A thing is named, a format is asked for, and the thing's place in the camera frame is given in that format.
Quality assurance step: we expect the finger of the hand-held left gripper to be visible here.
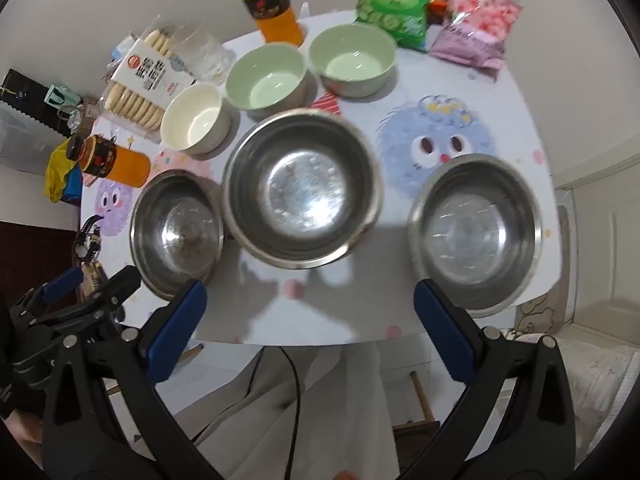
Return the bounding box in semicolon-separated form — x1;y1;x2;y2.
30;265;143;332
10;266;85;320

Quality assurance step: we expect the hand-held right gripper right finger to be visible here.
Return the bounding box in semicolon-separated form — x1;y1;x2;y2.
400;279;590;480

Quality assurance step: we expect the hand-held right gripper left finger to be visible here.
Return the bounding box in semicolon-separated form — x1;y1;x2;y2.
42;279;223;480

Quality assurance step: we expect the small steel bowl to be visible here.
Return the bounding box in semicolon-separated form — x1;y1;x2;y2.
130;170;225;302

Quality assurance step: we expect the medium steel bowl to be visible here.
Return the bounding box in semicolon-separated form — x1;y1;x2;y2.
407;155;545;319

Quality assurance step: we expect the white ceramic bowl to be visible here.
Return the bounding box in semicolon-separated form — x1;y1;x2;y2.
160;82;234;156

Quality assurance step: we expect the large steel bowl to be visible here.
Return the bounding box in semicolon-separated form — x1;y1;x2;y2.
221;108;385;271

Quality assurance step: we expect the pale green ceramic bowl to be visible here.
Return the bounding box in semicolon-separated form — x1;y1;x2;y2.
307;22;399;99
225;42;309;113

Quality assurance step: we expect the small black gadget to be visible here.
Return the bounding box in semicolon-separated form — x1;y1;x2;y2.
74;214;104;264

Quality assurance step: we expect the wooden stool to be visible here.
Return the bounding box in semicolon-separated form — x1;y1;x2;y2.
394;370;442;456

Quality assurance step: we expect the cartoon printed tablecloth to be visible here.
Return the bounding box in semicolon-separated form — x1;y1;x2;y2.
77;10;564;347

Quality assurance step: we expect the yellow cloth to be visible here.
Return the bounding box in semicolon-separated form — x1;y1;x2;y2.
45;139;84;204

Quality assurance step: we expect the orange drink bottle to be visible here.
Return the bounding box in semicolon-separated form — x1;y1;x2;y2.
66;135;151;189
240;0;306;47

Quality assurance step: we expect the white door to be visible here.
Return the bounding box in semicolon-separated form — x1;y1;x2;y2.
550;150;640;346

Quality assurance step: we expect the clear biscuit package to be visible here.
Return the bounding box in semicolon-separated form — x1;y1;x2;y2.
99;29;197;132

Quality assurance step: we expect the blue white tissue pack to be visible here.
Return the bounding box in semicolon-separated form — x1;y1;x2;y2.
110;35;139;69

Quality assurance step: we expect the clear plastic cup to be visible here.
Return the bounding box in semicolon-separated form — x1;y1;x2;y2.
171;22;237;86

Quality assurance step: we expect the pink snack bag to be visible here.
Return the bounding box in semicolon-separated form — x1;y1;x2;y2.
429;0;524;79

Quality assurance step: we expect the small orange snack pack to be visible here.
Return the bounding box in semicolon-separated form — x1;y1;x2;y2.
427;0;454;26

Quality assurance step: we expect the green chips bag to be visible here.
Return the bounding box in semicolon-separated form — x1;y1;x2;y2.
353;0;444;54

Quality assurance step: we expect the black cable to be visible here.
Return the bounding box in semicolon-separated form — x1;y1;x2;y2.
246;345;302;480

